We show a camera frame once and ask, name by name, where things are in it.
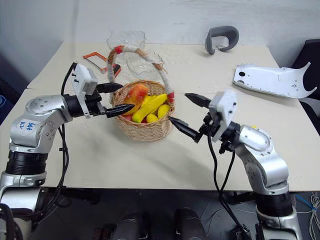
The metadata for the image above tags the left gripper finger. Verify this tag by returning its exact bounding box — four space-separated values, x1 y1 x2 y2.
105 104 136 119
96 82 124 94

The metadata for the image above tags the wicker basket with handle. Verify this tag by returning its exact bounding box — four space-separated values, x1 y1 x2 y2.
106 44 176 142

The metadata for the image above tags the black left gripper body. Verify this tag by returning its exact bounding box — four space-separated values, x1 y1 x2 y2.
85 83 108 118

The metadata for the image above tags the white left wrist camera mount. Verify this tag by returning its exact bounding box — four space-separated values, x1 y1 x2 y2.
70 63 99 119

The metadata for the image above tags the dark rounded shape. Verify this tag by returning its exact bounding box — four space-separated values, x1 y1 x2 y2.
112 211 151 240

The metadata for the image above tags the yellow mango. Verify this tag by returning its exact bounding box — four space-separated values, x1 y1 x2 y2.
157 104 172 119

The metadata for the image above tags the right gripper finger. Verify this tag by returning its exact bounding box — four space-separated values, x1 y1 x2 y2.
167 115 204 144
184 92 213 109

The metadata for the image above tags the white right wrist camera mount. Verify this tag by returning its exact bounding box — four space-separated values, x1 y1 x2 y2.
207 89 238 144

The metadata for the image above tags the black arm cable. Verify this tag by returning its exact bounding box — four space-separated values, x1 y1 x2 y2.
32 62 78 226
206 134 251 240

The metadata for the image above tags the shallow clear glass bowl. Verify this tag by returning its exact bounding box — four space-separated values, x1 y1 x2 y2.
125 51 165 76

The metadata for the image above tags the clear plastic container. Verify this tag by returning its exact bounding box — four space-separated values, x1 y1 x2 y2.
106 29 147 51

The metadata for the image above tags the yellow banana bunch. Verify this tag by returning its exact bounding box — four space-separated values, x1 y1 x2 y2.
131 93 169 124

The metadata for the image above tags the orange hacksaw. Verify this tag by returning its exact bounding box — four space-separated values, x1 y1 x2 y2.
82 51 123 78

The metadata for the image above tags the orange red peach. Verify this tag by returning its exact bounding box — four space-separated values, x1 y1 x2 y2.
123 83 149 106

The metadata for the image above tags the blue cable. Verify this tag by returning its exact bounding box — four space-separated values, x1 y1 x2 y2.
294 194 316 214

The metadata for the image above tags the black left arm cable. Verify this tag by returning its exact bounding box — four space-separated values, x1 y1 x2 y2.
32 62 78 226

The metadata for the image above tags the white robot shell cover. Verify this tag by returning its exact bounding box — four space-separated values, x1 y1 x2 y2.
232 61 318 100

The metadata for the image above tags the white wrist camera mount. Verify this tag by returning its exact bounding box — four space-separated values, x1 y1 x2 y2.
207 89 238 144
70 63 99 119

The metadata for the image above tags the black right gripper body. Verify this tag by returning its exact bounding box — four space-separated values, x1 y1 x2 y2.
198 109 221 137

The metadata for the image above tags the small yellow lemon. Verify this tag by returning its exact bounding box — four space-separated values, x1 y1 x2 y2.
145 113 159 124

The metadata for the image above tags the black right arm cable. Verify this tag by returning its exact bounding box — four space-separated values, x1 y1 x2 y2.
206 134 251 240

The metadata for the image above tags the white cable bundle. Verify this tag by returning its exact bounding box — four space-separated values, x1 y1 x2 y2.
306 191 320 240

